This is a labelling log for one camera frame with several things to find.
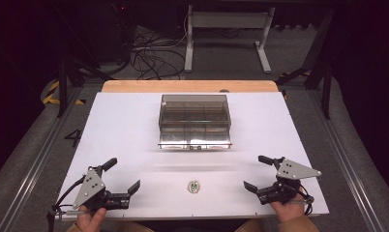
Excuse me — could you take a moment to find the transparent drawer cabinet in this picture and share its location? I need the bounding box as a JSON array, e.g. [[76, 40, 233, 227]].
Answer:
[[158, 94, 232, 144]]

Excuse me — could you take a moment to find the right hand-held gripper cable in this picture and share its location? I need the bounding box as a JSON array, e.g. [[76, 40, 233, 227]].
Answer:
[[298, 184, 315, 217]]

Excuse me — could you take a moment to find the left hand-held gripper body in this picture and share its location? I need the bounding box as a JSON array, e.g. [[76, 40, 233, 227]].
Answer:
[[72, 165, 133, 215]]

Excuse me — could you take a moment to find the hand-held gripper cable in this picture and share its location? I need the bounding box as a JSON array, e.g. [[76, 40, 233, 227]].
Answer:
[[298, 184, 315, 217], [46, 174, 87, 226]]

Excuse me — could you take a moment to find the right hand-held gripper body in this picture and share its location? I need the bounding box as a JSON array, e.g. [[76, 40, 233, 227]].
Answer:
[[255, 158, 323, 206]]

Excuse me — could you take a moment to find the white metal stand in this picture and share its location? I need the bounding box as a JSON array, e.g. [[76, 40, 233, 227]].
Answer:
[[183, 4, 277, 74]]

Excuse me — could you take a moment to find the yellow black hazard tape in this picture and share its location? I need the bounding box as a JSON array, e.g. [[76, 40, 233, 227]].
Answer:
[[42, 79, 87, 106]]

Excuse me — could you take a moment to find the small round green badge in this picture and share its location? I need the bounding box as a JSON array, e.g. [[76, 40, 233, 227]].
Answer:
[[187, 180, 201, 194]]

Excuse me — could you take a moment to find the tangle of black floor cables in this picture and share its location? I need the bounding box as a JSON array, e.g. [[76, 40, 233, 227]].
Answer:
[[128, 27, 188, 81]]

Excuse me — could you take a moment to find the white board sheet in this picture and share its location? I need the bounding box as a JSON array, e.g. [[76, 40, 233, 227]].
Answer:
[[55, 91, 330, 221]]

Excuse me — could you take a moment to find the person's right hand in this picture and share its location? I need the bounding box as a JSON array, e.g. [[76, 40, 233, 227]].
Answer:
[[269, 189, 309, 224]]

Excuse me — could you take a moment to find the dark device with red light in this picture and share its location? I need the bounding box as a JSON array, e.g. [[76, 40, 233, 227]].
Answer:
[[108, 0, 135, 67]]

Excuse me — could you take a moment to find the left hand-held gripper cable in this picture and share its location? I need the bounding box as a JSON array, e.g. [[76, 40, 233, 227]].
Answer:
[[46, 174, 87, 226]]

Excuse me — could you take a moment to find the transparent drawer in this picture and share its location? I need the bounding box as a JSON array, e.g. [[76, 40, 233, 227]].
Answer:
[[157, 121, 233, 151]]

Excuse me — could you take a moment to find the aluminium floor rail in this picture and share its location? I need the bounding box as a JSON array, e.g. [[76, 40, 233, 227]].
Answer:
[[307, 89, 385, 232], [0, 86, 84, 232]]

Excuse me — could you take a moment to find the person's left hand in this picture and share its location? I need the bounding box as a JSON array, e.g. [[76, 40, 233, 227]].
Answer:
[[75, 207, 108, 232]]

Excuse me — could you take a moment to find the black metal stand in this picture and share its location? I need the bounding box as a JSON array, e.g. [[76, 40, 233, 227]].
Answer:
[[275, 9, 334, 121], [55, 56, 117, 119]]

